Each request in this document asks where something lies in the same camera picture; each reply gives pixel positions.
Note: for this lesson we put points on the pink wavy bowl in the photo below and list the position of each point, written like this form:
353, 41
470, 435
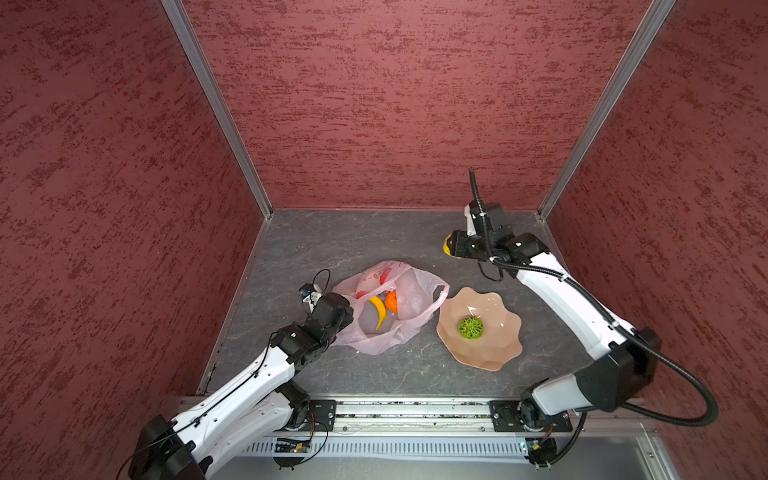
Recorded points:
500, 342

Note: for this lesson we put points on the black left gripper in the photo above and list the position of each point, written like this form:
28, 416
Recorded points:
346, 321

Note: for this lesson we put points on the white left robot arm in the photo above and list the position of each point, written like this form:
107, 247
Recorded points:
261, 399

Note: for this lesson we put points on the left aluminium corner post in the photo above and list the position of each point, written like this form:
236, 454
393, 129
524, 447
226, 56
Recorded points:
184, 31

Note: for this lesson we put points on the right aluminium corner post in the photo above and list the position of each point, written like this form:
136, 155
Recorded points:
647, 30

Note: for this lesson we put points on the yellow fake lemon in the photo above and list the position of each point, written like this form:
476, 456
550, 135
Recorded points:
449, 245

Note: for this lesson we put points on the aluminium corner post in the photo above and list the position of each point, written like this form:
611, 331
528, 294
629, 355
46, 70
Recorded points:
184, 31
647, 30

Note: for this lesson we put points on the orange fake tangerine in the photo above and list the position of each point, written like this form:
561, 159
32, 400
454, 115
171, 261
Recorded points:
390, 302

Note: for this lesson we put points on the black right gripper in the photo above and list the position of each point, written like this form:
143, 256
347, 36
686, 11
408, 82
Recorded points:
456, 244

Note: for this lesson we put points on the green fake fruit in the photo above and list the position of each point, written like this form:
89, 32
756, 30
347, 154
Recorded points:
471, 328

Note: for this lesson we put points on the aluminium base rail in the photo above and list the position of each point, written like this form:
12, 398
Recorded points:
449, 428

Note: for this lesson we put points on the yellow fake banana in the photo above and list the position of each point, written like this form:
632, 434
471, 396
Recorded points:
380, 311

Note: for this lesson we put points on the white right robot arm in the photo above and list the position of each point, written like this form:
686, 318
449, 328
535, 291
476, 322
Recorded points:
619, 369

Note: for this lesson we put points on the pink plastic bag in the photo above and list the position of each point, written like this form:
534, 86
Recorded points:
419, 294

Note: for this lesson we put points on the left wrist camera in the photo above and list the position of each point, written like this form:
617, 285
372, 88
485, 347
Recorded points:
310, 294

